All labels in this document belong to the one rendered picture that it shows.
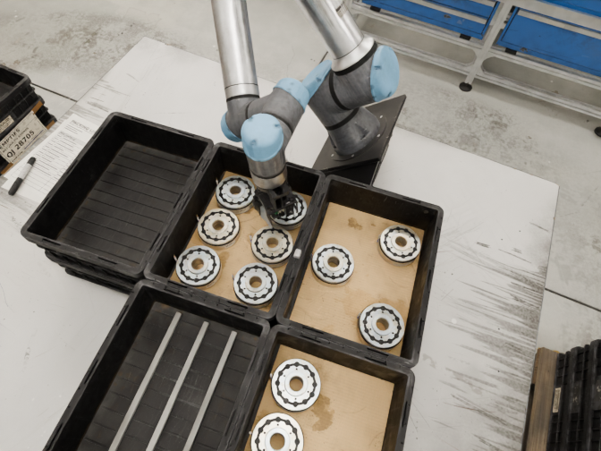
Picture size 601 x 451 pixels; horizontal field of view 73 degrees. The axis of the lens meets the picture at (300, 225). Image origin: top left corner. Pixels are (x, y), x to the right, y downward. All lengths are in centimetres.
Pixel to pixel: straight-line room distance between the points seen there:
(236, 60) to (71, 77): 206
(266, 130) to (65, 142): 92
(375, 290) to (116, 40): 250
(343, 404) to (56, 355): 70
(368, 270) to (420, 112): 172
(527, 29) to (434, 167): 139
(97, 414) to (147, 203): 50
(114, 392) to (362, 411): 52
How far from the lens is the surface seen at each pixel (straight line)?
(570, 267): 238
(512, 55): 272
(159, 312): 100
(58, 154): 151
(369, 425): 94
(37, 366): 122
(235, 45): 94
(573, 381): 183
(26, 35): 333
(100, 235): 113
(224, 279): 100
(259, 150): 74
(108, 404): 99
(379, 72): 100
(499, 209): 142
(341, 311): 98
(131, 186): 119
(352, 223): 108
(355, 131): 115
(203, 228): 103
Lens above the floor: 175
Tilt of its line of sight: 61 degrees down
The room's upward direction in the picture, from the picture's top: 6 degrees clockwise
